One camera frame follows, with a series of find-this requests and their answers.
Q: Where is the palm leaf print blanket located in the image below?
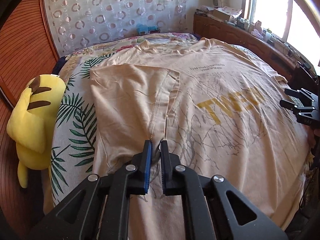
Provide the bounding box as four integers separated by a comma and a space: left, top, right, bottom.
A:
43, 52, 116, 214

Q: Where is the wooden slatted headboard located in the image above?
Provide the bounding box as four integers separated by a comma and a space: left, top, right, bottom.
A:
1, 0, 59, 236

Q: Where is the beige t-shirt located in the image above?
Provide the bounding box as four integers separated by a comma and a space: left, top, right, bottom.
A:
90, 38, 309, 229

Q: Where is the cardboard box on cabinet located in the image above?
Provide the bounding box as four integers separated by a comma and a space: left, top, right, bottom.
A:
212, 7, 242, 22

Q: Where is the circle pattern sheer curtain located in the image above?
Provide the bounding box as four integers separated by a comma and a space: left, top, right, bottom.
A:
44, 0, 187, 56

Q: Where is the floral quilt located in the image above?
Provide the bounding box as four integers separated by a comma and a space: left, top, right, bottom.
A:
59, 33, 200, 83

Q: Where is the wooden side cabinet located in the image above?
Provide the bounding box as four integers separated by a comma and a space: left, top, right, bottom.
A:
193, 14, 295, 80

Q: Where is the yellow plush toy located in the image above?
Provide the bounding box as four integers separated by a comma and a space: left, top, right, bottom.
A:
7, 74, 66, 189

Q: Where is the blue toy on bed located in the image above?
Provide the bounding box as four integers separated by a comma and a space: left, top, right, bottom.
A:
136, 24, 161, 36

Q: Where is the person's hand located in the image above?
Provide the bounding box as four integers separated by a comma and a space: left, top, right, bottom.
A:
308, 128, 320, 148

